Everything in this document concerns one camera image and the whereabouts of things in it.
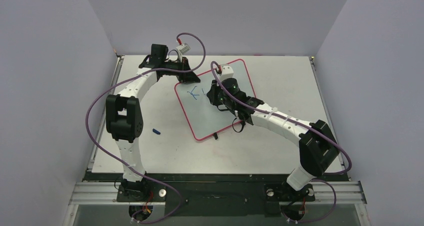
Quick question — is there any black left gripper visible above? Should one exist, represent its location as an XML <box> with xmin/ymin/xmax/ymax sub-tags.
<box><xmin>162</xmin><ymin>57</ymin><xmax>201</xmax><ymax>84</ymax></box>

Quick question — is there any pink framed whiteboard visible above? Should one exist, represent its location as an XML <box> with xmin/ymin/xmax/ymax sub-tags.
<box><xmin>174</xmin><ymin>70</ymin><xmax>235</xmax><ymax>141</ymax></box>

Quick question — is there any blue marker cap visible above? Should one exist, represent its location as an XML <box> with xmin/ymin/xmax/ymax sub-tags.
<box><xmin>152</xmin><ymin>128</ymin><xmax>161</xmax><ymax>135</ymax></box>

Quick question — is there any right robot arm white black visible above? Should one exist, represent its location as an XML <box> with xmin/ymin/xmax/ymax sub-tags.
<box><xmin>206</xmin><ymin>78</ymin><xmax>340</xmax><ymax>200</ymax></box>

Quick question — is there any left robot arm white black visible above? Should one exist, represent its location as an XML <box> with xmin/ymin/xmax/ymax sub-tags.
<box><xmin>105</xmin><ymin>43</ymin><xmax>201</xmax><ymax>201</ymax></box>

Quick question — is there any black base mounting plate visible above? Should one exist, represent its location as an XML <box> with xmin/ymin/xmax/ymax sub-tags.
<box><xmin>83</xmin><ymin>172</ymin><xmax>316</xmax><ymax>218</ymax></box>

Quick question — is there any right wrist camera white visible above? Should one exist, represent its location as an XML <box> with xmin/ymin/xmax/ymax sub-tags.
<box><xmin>215</xmin><ymin>64</ymin><xmax>234</xmax><ymax>82</ymax></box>

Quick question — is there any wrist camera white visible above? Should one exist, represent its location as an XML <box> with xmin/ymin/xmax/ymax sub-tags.
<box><xmin>215</xmin><ymin>64</ymin><xmax>234</xmax><ymax>82</ymax></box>
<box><xmin>175</xmin><ymin>43</ymin><xmax>191</xmax><ymax>58</ymax></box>

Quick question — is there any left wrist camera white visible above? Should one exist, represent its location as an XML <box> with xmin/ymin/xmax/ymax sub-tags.
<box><xmin>175</xmin><ymin>43</ymin><xmax>191</xmax><ymax>58</ymax></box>

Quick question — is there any aluminium extrusion rail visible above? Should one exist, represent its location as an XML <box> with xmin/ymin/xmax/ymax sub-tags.
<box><xmin>69</xmin><ymin>181</ymin><xmax>367</xmax><ymax>205</ymax></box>

